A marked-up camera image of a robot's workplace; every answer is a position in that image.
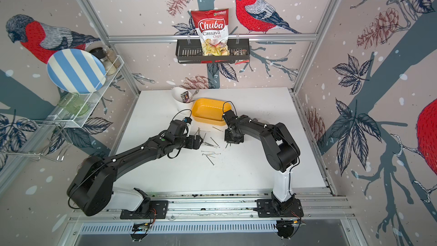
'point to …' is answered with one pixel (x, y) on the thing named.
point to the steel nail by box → (217, 128)
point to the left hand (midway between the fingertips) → (199, 136)
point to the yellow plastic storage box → (210, 111)
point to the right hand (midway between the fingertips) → (229, 139)
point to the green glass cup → (73, 101)
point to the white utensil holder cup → (184, 99)
